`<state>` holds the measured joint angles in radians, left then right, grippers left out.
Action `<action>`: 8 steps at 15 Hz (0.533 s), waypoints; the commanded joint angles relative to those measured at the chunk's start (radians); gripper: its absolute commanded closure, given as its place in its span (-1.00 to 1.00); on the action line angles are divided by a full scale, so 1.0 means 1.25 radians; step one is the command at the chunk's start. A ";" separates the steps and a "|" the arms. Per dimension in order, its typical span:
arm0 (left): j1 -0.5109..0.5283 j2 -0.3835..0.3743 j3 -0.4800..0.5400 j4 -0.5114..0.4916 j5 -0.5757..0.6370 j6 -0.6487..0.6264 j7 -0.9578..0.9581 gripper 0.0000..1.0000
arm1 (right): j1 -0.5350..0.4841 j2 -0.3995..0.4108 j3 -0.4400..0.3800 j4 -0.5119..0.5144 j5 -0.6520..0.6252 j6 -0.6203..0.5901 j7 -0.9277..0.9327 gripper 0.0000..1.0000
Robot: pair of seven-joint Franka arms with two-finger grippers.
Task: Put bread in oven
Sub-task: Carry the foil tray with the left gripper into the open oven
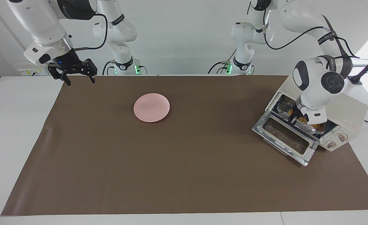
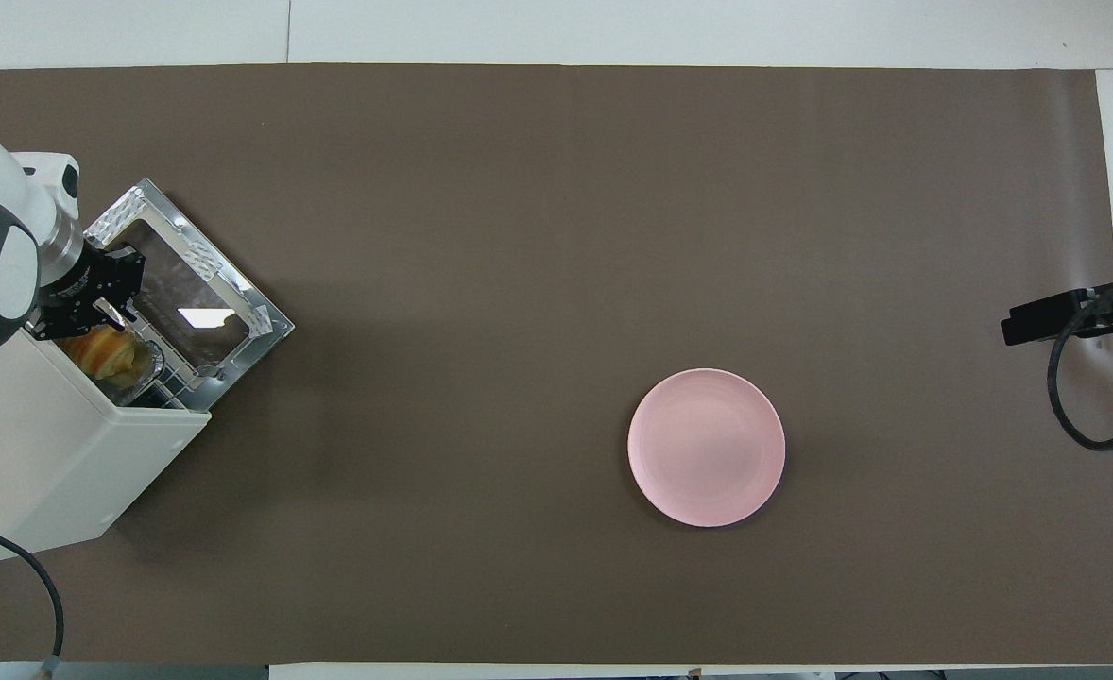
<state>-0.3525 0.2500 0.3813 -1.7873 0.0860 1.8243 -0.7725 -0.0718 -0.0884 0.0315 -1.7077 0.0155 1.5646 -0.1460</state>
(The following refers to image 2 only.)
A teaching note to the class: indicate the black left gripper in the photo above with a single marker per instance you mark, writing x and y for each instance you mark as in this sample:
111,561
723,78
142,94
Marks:
84,283

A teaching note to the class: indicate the golden ridged bread loaf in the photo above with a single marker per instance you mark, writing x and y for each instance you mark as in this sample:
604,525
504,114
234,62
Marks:
103,357

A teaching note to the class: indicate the aluminium foil tray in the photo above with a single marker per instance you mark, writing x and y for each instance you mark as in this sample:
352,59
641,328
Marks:
150,364

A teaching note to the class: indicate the metal oven rack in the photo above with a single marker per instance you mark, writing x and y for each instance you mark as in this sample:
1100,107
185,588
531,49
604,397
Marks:
174,387

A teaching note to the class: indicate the glass oven door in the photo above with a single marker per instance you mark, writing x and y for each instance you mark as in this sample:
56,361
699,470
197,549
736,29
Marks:
264,321

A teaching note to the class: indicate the cream toaster oven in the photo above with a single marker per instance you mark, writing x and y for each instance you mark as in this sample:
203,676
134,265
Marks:
37,453

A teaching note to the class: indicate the brown table mat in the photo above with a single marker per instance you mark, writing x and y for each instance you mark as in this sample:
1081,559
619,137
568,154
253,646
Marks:
471,236

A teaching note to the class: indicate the pink round plate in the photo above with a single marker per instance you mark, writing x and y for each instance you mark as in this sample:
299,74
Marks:
708,449

